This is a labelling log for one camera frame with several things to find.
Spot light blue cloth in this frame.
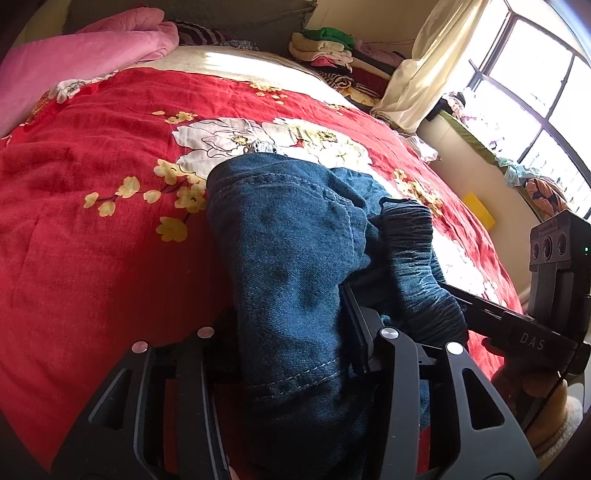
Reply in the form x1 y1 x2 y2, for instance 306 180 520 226
494 157 541 188

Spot cream curtain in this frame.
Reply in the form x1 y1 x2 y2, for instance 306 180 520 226
369 0 490 132

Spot person's right forearm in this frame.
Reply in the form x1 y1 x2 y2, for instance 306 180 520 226
522 381 585 467

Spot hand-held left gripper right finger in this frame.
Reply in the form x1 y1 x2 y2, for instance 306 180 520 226
341 285 541 480

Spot window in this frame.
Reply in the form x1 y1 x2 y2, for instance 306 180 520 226
468 0 591 222

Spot grey headboard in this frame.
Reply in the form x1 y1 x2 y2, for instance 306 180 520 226
62 0 319 44

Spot blue denim jeans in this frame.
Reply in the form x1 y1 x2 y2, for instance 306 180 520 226
205 154 468 480

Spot cream bedsheet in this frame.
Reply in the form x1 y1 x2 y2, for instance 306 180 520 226
122 46 439 162

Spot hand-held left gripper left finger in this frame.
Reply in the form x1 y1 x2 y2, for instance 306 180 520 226
51 314 242 480

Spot orange patterned cushion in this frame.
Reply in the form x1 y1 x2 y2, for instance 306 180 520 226
524 176 571 220

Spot person's right hand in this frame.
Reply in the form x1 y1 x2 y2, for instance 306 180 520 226
481 340 570 408

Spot yellow paper bag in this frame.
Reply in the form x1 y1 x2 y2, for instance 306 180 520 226
462 191 497 232

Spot striped pillow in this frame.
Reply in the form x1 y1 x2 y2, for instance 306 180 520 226
173 22 259 51

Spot green windowsill cover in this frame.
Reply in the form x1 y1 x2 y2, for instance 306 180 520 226
436 111 532 195

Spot pile of folded clothes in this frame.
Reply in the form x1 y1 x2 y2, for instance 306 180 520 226
288 27 407 109

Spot red floral blanket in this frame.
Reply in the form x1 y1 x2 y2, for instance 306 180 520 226
0 67 525 472

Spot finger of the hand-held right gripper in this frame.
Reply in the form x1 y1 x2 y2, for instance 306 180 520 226
438 281 529 341

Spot pink quilt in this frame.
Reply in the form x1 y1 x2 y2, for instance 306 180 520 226
0 8 181 139

